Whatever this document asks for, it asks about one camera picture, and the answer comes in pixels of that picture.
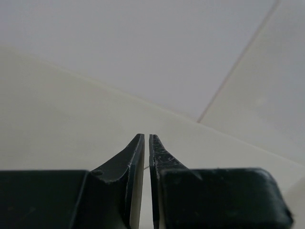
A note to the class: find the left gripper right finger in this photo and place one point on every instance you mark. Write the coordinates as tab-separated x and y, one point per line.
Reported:
181	197

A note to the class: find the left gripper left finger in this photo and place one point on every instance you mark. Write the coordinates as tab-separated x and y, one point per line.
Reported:
115	189

